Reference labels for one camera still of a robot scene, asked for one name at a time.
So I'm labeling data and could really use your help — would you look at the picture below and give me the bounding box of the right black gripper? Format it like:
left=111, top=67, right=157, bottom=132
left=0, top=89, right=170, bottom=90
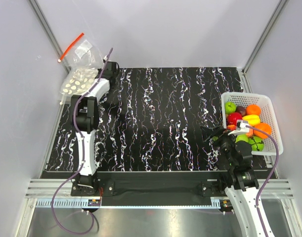
left=199, top=125, right=240, bottom=167

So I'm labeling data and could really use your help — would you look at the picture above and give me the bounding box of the red apple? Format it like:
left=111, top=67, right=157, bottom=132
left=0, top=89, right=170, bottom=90
left=227, top=112, right=242, bottom=126

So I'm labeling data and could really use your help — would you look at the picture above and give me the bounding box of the clear bag with white dots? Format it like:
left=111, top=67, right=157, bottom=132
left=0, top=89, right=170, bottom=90
left=59, top=67, right=98, bottom=105

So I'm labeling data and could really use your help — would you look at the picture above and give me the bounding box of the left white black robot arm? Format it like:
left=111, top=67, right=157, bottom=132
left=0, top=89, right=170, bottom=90
left=71, top=61, right=120, bottom=196

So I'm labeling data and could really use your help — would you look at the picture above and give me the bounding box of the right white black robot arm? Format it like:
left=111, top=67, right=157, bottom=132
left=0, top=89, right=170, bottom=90
left=206, top=127, right=274, bottom=237

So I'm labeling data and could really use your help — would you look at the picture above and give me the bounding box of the clear bag with red zipper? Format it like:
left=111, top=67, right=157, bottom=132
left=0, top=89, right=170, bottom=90
left=57, top=33, right=104, bottom=69

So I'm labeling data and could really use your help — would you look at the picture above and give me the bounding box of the green apple top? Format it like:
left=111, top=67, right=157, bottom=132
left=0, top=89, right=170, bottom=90
left=224, top=101, right=237, bottom=115

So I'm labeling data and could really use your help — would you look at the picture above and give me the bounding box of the green apple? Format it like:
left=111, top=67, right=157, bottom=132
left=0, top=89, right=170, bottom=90
left=235, top=134, right=249, bottom=143
left=224, top=101, right=237, bottom=115

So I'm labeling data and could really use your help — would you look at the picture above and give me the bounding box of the orange fruit top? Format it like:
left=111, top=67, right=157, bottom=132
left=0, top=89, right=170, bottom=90
left=246, top=104, right=261, bottom=116

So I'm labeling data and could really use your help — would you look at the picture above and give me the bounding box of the orange fruit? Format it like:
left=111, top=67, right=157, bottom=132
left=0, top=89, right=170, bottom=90
left=246, top=104, right=261, bottom=116
left=254, top=122, right=272, bottom=139

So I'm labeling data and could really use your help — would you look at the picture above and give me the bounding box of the green apple lower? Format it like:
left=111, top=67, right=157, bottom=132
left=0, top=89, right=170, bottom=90
left=235, top=134, right=249, bottom=143

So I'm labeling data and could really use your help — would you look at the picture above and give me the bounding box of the peach fruit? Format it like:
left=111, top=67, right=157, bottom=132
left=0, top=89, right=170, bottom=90
left=246, top=128, right=254, bottom=138

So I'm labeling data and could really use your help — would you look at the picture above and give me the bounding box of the green bell pepper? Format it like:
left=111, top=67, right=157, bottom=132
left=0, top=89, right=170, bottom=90
left=249, top=136, right=264, bottom=152

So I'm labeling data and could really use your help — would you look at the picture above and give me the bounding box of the yellow bell pepper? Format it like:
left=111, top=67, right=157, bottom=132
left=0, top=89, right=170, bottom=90
left=242, top=115, right=261, bottom=126

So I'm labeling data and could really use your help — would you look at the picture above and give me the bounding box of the dark purple plum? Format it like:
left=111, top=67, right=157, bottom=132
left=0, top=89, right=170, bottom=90
left=235, top=106, right=247, bottom=117

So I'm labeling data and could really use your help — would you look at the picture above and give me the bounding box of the orange fruit lower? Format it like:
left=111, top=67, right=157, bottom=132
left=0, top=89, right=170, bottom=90
left=254, top=122, right=272, bottom=139

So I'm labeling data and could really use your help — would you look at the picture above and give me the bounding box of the white plastic basket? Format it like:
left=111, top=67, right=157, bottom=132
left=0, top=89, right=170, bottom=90
left=221, top=92, right=284, bottom=155

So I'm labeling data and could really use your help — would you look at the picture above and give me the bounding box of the black marble pattern mat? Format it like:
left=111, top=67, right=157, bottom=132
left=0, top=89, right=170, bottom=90
left=45, top=67, right=272, bottom=172

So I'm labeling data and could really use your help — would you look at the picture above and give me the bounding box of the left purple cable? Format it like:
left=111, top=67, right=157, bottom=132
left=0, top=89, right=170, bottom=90
left=51, top=47, right=114, bottom=235

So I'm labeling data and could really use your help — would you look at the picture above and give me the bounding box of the purple cable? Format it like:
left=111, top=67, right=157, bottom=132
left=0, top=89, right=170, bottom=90
left=247, top=126, right=280, bottom=237
left=51, top=47, right=114, bottom=235

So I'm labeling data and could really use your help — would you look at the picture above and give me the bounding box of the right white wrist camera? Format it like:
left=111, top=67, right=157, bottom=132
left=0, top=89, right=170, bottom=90
left=236, top=119, right=250, bottom=133

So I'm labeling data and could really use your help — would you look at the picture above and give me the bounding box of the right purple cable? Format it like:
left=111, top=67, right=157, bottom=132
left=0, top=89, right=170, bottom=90
left=247, top=126, right=280, bottom=237

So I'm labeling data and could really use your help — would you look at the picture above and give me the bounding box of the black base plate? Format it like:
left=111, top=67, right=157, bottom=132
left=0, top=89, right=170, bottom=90
left=71, top=171, right=240, bottom=207

